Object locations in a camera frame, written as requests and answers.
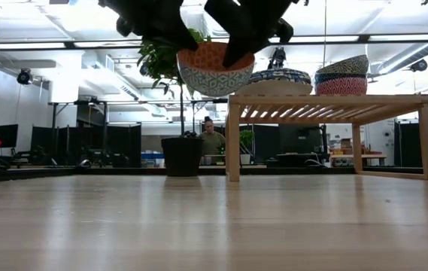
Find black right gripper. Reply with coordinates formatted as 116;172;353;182
204;0;296;69

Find green plant in black pot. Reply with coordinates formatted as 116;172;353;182
137;28;214;178

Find blue storage bins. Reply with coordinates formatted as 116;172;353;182
141;151;165;169

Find black computer monitor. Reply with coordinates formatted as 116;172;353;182
0;123;20;149

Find dark hanging camera rig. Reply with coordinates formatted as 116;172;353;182
268;46;288;71

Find blue bowl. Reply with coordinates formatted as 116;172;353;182
314;77;369;96

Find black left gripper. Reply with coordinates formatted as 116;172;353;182
99;0;199;52

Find black round spotlight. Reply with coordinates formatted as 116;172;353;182
16;67;34;85
409;58;428;73

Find person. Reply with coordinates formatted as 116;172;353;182
199;115;226;166

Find orange bowl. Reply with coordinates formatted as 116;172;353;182
177;41;256;98

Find blue white patterned plate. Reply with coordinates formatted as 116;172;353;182
250;72;311;79
235;81;314;96
250;76;312;84
253;68;311;75

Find wooden slatted shelf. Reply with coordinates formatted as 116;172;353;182
225;93;428;182

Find wooden work table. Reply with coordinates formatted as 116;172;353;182
329;152;387;167

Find black metal table frame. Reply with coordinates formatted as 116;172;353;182
0;166;428;181

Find small plant in white pot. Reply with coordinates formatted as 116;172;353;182
238;129;256;166

